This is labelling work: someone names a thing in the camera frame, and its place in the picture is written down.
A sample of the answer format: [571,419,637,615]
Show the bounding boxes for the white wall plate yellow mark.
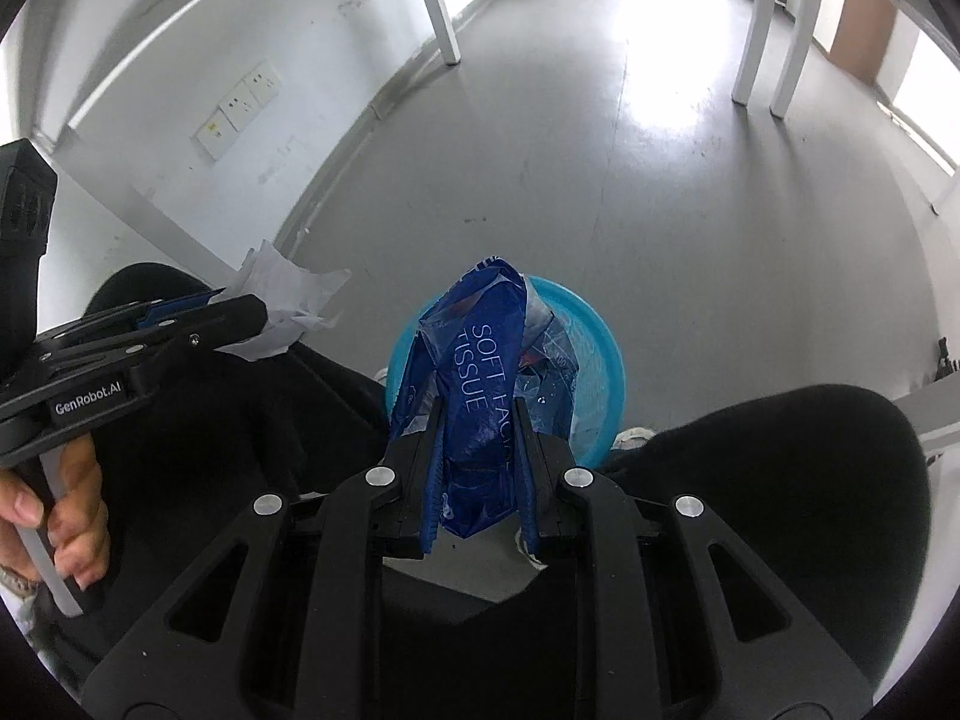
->
[193,111,235,160]

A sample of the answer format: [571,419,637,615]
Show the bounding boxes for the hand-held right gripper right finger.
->
[514,409,875,720]

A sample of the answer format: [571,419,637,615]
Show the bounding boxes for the white wall socket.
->
[244,58,282,107]
[217,86,260,128]

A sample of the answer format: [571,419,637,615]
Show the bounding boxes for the person's left forearm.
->
[0,585,53,661]

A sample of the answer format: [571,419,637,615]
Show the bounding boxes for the brown glass door cabinet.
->
[829,0,897,83]

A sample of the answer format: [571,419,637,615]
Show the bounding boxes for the white plastic bag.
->
[210,240,353,362]

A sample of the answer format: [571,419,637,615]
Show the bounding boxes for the white table leg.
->
[769,0,830,119]
[403,0,461,65]
[892,371,960,458]
[30,133,248,282]
[731,0,785,104]

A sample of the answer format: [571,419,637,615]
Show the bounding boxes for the silver metal bracelet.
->
[0,566,42,599]

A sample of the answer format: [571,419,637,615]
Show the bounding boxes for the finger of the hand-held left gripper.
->
[36,294,271,376]
[37,286,230,354]

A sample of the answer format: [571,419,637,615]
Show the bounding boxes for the person's right leg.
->
[600,384,931,706]

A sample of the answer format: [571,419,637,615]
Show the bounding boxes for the small dark object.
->
[932,337,960,391]

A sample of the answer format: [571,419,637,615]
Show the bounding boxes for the blue plastic basket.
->
[384,276,625,470]

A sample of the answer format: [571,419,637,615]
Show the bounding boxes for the person's left hand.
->
[0,435,107,590]

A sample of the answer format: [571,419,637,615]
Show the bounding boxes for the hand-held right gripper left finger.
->
[81,397,451,720]

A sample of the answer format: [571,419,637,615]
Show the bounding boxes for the blue tissue packet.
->
[388,255,580,541]

